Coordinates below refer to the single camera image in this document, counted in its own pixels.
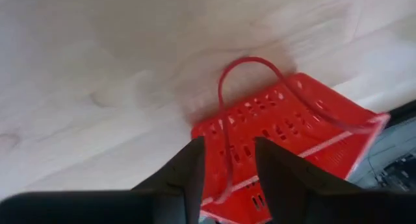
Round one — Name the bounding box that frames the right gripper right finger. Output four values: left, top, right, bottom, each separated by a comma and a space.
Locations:
255, 136, 416, 224

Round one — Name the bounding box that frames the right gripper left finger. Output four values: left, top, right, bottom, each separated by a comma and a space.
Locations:
0, 136, 205, 224

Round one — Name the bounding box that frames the red rubber band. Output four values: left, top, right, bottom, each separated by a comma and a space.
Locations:
216, 56, 374, 205

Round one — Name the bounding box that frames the red plastic basket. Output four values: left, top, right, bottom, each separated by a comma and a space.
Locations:
190, 72, 391, 224

